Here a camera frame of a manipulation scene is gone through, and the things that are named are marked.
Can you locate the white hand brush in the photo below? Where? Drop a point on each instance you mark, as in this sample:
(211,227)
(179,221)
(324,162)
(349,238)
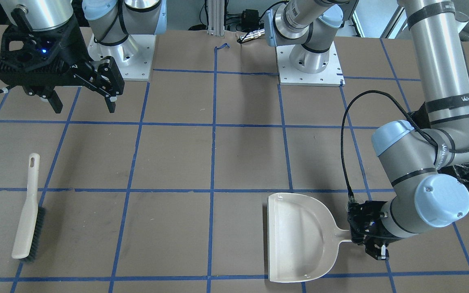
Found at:
(31,220)

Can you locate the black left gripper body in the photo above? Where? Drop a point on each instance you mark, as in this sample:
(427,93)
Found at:
(377,233)

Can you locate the black power adapter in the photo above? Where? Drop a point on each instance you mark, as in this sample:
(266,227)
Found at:
(249,17)

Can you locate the beige dustpan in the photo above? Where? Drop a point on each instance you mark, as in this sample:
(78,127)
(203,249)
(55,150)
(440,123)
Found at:
(303,238)

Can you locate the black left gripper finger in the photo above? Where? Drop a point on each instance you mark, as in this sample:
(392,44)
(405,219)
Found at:
(378,252)

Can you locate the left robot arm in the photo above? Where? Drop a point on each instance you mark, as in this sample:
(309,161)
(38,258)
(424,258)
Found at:
(412,156)

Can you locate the silver cable connector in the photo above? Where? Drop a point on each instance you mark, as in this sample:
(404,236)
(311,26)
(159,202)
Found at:
(250,36)

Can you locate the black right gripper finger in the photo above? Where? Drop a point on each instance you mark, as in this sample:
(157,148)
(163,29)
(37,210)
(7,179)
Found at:
(108,81)
(55,102)

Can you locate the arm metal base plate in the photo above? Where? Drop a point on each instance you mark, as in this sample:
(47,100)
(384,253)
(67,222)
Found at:
(134,57)
(298,66)

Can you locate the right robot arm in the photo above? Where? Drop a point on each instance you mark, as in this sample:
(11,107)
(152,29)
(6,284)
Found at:
(112,21)

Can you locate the aluminium frame post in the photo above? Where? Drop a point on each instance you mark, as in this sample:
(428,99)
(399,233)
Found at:
(216,11)

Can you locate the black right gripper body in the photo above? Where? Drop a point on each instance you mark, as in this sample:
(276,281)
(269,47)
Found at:
(73,45)

